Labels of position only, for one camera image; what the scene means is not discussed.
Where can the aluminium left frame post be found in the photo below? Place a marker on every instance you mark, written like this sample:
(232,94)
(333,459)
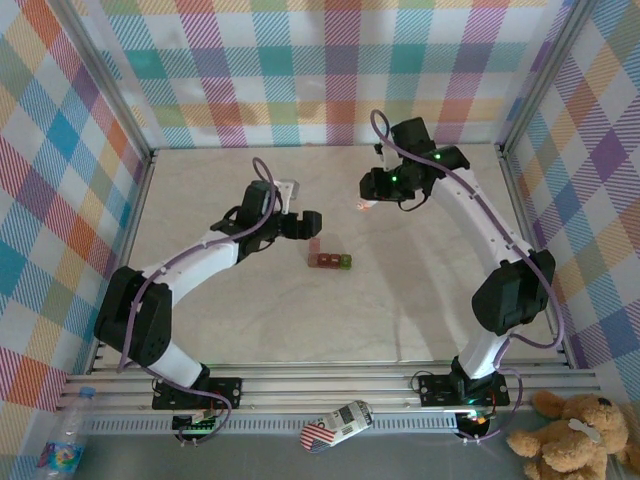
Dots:
(108,85)

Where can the brown teddy bear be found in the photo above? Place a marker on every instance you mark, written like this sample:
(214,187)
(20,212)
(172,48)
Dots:
(575,440)

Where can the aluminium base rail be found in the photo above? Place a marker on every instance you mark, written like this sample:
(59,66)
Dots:
(325,385)

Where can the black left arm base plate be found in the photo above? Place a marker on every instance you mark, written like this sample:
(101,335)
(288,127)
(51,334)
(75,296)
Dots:
(225,392)

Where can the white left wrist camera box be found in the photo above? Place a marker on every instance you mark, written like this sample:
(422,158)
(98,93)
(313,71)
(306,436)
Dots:
(289,187)

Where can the aluminium frame post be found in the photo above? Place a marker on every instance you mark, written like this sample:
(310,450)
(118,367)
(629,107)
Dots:
(545,75)
(108,85)

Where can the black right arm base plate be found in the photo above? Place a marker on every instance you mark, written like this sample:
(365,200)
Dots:
(435,390)

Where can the clear plastic water bottle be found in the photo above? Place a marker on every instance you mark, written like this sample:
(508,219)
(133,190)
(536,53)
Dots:
(70,430)

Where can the row of coloured blocks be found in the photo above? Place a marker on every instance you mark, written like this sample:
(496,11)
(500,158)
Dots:
(330,261)

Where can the aluminium right table rail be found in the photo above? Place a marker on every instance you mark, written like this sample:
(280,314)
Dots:
(517,200)

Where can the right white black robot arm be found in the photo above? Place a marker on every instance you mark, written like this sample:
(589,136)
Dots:
(510,300)

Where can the black electronics board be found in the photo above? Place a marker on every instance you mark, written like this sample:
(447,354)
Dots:
(472,424)
(195,424)

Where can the flag print newspaper can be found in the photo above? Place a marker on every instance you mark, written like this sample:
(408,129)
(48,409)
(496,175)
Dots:
(340,425)

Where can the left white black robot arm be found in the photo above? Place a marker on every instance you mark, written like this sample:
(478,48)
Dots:
(145,320)

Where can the right black electronics board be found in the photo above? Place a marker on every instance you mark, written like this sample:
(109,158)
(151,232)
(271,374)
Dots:
(472,424)

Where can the left black electronics board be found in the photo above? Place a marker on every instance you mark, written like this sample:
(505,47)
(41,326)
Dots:
(195,424)

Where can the aluminium table rail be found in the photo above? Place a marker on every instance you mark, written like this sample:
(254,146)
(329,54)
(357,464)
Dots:
(517,200)
(140,200)

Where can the aluminium right frame post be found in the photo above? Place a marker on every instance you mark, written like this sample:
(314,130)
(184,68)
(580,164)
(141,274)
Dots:
(545,75)

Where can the aluminium left table rail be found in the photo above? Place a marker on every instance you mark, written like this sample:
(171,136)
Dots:
(140,200)

